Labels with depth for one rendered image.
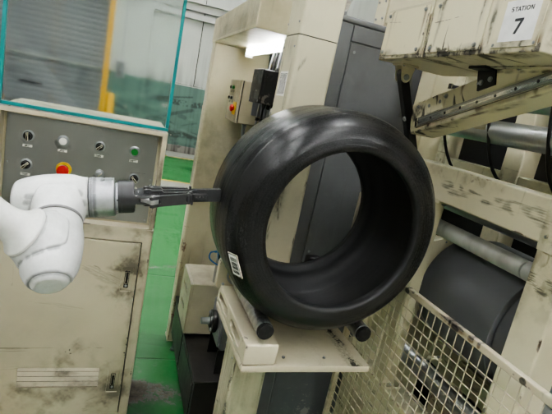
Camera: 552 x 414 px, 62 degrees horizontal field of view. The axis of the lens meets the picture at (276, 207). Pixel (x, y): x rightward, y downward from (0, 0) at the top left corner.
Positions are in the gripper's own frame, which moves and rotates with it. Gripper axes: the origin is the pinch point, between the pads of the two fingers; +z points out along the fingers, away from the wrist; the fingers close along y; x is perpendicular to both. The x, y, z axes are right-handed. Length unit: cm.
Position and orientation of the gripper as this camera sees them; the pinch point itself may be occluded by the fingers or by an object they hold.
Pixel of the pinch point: (205, 195)
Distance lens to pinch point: 112.3
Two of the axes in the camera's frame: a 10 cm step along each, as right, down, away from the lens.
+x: -0.6, 9.6, 2.6
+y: -2.9, -2.7, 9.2
